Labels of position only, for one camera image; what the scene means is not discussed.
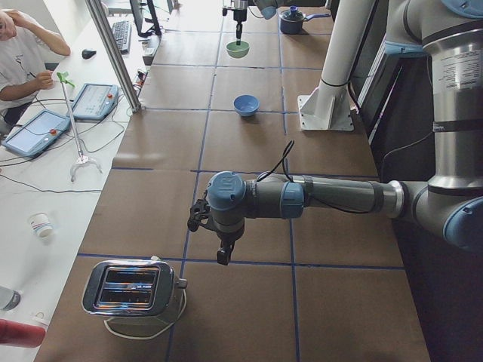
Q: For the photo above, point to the computer monitor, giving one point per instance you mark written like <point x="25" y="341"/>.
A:
<point x="145" y="18"/>

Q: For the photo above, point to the blue bowl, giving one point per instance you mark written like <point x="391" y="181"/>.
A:
<point x="246" y="105"/>

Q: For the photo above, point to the right teach pendant tablet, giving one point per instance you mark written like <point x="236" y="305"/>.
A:
<point x="95" y="101"/>

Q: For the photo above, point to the seated person white shirt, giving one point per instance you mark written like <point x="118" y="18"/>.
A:
<point x="23" y="71"/>

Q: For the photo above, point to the chrome toaster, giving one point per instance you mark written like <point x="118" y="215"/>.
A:
<point x="135" y="292"/>

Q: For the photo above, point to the paper cup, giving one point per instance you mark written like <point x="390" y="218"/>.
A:
<point x="41" y="225"/>

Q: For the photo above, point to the blue saucepan with lid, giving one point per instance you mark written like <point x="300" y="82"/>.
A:
<point x="291" y="20"/>

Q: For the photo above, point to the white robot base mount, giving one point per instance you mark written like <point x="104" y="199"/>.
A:
<point x="327" y="107"/>

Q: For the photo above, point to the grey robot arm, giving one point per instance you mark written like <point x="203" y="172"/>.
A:
<point x="267" y="8"/>
<point x="449" y="204"/>

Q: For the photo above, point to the aluminium frame post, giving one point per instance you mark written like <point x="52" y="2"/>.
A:
<point x="115" y="57"/>

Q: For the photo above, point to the teach pendant tablet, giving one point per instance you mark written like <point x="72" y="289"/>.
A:
<point x="95" y="101"/>
<point x="37" y="134"/>

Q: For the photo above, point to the black computer mouse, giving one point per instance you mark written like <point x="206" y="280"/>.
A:
<point x="88" y="53"/>

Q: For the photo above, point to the left teach pendant tablet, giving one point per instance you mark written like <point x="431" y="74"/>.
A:
<point x="37" y="134"/>

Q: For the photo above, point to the green bowl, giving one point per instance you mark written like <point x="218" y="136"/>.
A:
<point x="237" y="49"/>

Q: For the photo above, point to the black keyboard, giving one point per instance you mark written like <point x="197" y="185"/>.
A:
<point x="121" y="31"/>

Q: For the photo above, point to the red bottle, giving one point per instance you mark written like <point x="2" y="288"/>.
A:
<point x="21" y="335"/>

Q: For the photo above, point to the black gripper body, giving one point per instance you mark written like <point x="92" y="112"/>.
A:
<point x="238" y="16"/>
<point x="227" y="238"/>

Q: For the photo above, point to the reacher grabber tool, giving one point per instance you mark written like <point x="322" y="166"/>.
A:
<point x="83" y="160"/>

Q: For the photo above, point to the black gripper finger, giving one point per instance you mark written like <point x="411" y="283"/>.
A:
<point x="238" y="31"/>
<point x="223" y="256"/>

